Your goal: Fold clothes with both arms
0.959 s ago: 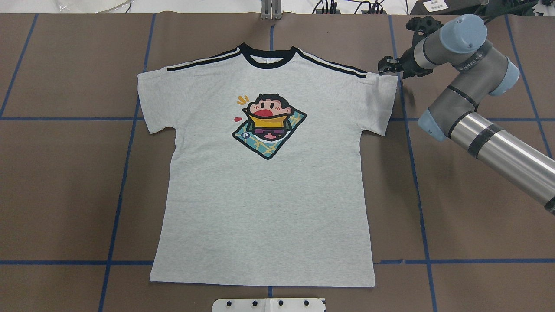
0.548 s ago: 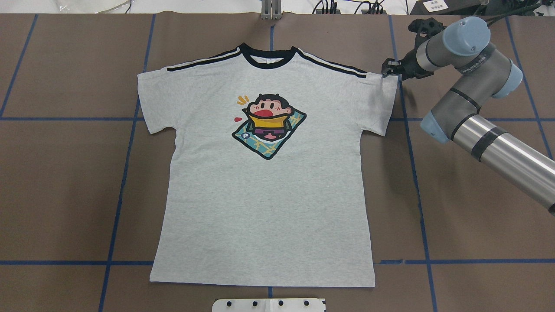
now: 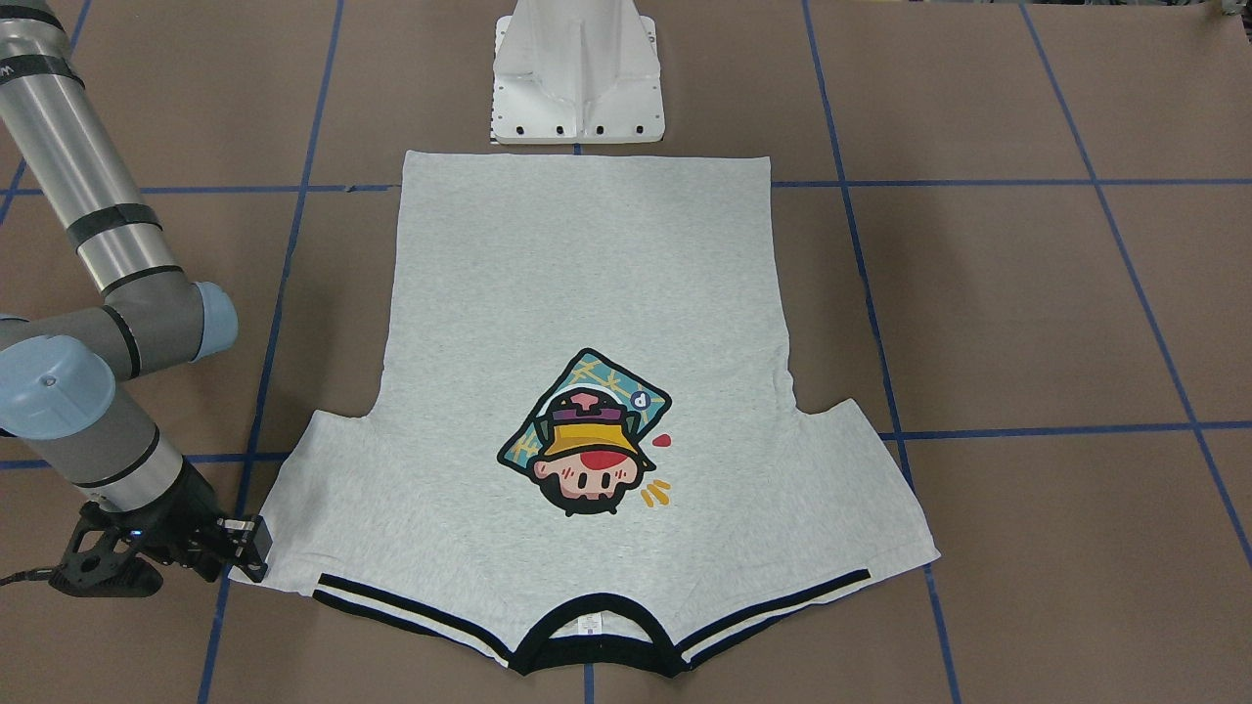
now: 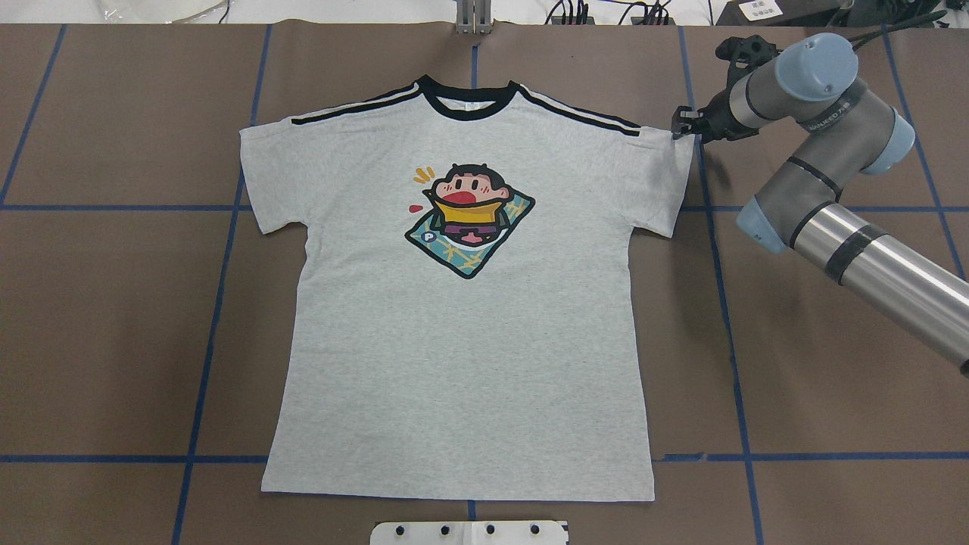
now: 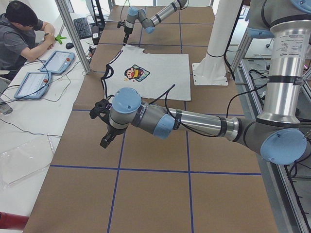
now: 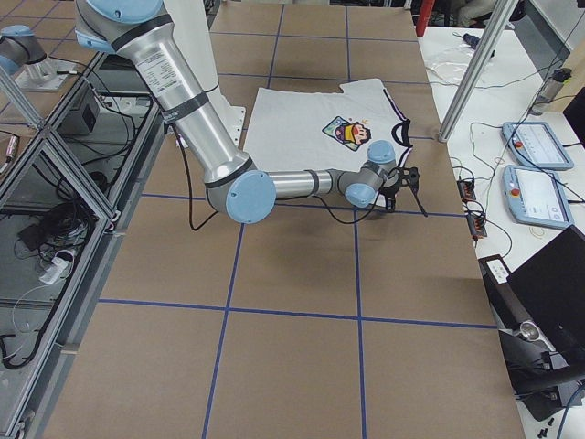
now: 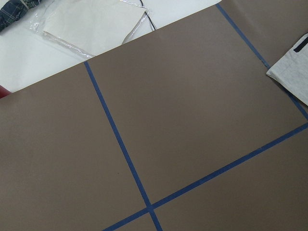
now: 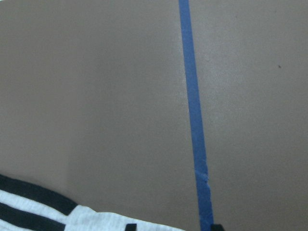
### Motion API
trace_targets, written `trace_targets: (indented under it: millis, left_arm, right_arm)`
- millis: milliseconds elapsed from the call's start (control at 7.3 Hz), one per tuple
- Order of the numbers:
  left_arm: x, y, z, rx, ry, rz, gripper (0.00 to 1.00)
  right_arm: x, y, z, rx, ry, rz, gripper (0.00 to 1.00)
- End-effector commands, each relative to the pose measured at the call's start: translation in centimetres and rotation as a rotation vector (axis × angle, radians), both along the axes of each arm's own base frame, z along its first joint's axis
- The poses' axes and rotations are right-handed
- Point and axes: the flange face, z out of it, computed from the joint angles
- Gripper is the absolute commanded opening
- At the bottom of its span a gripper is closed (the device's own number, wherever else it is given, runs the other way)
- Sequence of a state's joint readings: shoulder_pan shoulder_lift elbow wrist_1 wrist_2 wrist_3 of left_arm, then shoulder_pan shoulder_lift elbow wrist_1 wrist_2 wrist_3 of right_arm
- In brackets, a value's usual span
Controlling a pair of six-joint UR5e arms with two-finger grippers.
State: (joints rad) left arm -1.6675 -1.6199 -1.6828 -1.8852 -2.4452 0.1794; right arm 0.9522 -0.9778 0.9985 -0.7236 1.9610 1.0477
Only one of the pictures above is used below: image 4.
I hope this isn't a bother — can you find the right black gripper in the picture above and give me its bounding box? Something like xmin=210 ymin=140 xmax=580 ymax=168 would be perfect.
xmin=671 ymin=36 xmax=780 ymax=144

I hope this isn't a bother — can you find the grey cartoon print t-shirt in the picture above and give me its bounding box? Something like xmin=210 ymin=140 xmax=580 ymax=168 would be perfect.
xmin=240 ymin=76 xmax=693 ymax=503

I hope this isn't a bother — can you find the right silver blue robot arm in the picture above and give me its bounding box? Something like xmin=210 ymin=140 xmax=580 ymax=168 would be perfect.
xmin=671 ymin=33 xmax=968 ymax=375

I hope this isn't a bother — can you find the aluminium frame post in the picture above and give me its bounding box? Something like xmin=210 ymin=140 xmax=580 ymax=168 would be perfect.
xmin=456 ymin=0 xmax=494 ymax=35

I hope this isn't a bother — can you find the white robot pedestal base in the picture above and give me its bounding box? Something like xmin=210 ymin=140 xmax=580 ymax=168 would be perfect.
xmin=369 ymin=520 xmax=570 ymax=544

